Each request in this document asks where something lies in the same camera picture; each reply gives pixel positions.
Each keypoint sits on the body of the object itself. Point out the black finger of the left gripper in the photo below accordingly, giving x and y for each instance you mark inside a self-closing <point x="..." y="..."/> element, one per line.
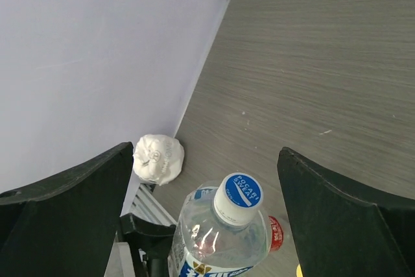
<point x="149" y="244"/>

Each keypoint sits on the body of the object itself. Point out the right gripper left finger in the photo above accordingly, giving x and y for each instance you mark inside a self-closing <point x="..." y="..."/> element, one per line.
<point x="64" y="225"/>

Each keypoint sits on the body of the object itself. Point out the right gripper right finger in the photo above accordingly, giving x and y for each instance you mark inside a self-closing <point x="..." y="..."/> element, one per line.
<point x="342" y="227"/>

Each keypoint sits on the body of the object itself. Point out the clear Pocari water bottle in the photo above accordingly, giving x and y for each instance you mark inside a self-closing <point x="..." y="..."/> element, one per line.
<point x="204" y="245"/>

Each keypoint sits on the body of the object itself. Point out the white blue bottle cap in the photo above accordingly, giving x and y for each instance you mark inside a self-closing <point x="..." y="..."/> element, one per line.
<point x="238" y="199"/>

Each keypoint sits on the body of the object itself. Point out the yellow juice bottle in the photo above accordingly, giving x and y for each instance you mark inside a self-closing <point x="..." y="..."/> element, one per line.
<point x="299" y="272"/>

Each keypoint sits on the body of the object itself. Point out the red cap clear bottle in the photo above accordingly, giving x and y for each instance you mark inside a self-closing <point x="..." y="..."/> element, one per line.
<point x="281" y="232"/>

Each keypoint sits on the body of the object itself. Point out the white crumpled cloth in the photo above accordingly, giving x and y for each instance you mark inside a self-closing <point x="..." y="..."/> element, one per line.
<point x="158" y="159"/>

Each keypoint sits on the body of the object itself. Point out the white slotted cable duct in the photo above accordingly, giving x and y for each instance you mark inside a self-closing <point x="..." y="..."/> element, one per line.
<point x="146" y="207"/>

